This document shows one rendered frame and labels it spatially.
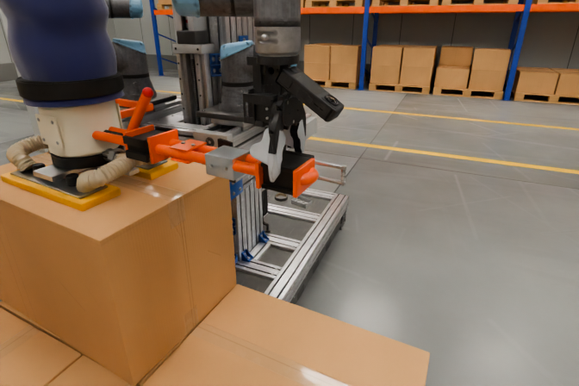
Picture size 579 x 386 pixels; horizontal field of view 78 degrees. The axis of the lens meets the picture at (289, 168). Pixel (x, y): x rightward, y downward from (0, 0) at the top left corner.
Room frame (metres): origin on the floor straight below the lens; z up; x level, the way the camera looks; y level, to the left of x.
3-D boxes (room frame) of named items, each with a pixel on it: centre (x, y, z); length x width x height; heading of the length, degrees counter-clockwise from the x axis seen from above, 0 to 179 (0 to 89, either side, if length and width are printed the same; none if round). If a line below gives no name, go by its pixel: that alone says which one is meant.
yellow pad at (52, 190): (0.82, 0.58, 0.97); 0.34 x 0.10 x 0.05; 61
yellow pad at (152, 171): (0.98, 0.49, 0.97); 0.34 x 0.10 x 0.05; 61
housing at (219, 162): (0.68, 0.12, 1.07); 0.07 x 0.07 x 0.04; 61
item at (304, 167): (0.61, 0.01, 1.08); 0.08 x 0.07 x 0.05; 61
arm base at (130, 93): (1.51, 0.64, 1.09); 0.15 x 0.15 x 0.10
